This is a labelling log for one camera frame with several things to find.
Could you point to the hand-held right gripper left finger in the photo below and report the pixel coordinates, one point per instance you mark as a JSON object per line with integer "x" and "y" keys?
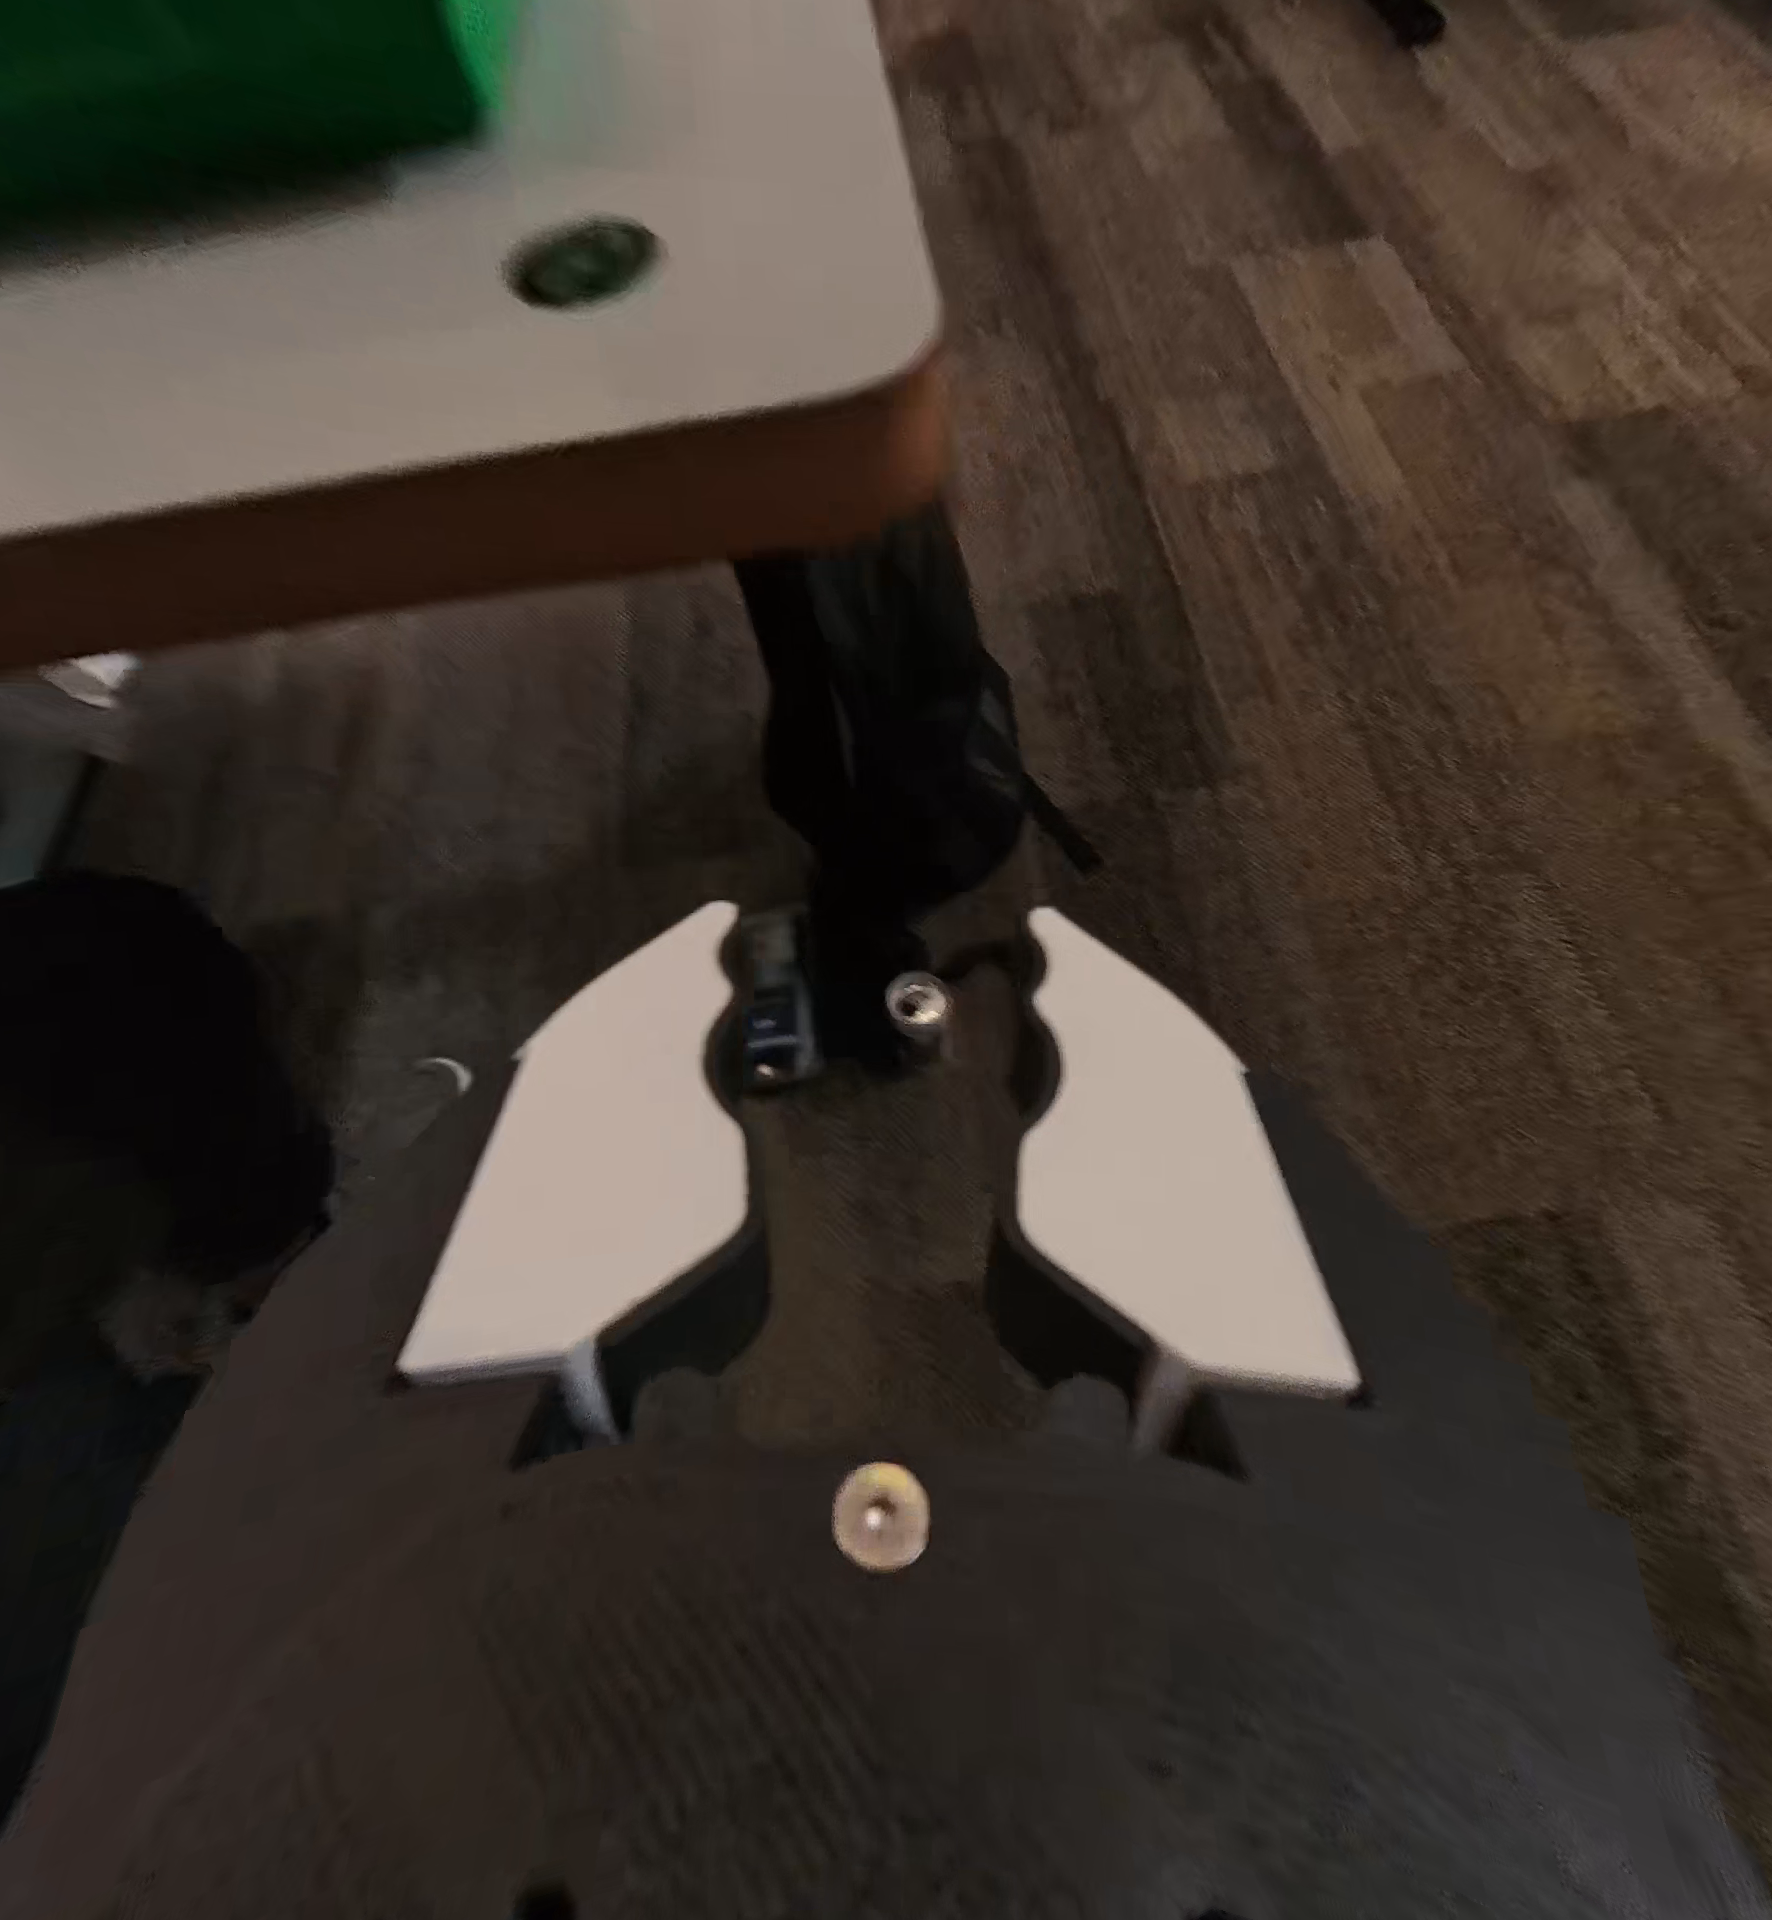
{"x": 587, "y": 1184}

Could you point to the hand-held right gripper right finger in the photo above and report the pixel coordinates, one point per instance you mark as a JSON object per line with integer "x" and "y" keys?
{"x": 1187, "y": 1201}

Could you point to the green plastic bin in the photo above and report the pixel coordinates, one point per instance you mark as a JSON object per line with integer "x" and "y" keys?
{"x": 150, "y": 90}

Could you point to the black desk leg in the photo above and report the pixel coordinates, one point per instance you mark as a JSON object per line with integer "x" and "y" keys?
{"x": 871, "y": 704}

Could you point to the round black desk grommet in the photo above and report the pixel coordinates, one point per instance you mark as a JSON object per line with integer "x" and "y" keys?
{"x": 583, "y": 265}

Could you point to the dark bulky object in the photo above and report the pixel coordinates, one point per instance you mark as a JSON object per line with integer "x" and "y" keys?
{"x": 91, "y": 1080}

